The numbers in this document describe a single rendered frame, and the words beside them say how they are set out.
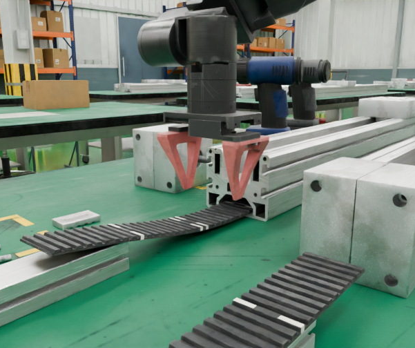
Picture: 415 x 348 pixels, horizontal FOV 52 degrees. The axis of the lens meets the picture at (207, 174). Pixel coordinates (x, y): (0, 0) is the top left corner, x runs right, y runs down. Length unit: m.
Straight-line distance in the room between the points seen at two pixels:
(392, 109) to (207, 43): 0.65
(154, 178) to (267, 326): 0.45
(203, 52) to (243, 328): 0.30
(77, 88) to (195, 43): 2.06
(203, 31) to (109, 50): 12.30
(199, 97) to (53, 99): 2.02
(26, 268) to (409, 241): 0.31
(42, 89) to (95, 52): 10.10
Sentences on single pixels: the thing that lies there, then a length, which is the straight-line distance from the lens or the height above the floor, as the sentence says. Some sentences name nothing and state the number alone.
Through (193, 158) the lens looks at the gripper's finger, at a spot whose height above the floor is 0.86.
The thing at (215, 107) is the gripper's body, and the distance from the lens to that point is 0.48.
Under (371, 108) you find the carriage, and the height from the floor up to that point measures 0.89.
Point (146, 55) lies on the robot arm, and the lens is 0.55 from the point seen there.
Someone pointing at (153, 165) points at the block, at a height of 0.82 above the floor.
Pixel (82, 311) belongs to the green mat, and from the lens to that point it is 0.36.
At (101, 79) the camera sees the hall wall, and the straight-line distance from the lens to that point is 12.58.
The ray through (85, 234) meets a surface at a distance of 0.41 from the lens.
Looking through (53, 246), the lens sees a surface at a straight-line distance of 0.37.
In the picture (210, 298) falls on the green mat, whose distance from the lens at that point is 0.37.
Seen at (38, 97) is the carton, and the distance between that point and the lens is 2.44.
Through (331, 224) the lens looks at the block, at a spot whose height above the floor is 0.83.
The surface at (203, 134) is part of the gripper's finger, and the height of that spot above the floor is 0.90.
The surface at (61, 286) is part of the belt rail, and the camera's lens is 0.38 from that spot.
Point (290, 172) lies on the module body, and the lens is 0.58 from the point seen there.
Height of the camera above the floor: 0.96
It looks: 13 degrees down
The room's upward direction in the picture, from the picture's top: straight up
